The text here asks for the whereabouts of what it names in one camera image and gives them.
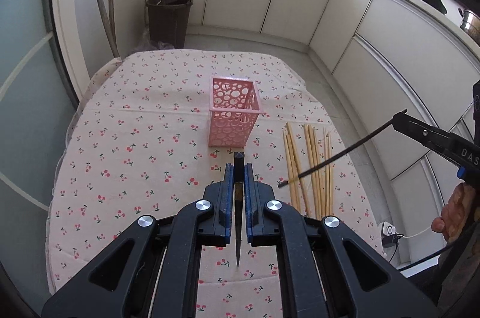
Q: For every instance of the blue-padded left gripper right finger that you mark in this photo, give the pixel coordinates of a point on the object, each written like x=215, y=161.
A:
x=260, y=228

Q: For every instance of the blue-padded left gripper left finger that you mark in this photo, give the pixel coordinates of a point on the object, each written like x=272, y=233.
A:
x=217, y=224

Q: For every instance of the black chopstick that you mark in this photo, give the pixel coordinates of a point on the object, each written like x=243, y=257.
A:
x=337, y=154
x=238, y=184

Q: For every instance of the person's right hand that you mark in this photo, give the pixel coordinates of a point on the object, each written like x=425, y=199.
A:
x=454, y=214

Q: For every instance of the pink perforated utensil holder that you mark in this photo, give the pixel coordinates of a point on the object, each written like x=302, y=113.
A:
x=234, y=107

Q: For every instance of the cherry print tablecloth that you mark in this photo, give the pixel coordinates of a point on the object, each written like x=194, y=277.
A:
x=140, y=145

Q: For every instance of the white power strip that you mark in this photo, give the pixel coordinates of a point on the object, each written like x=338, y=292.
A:
x=389, y=236

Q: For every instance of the steel pot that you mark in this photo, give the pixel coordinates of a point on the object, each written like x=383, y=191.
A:
x=470, y=24

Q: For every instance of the dark brown trash bin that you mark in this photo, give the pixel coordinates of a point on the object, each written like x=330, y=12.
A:
x=168, y=21

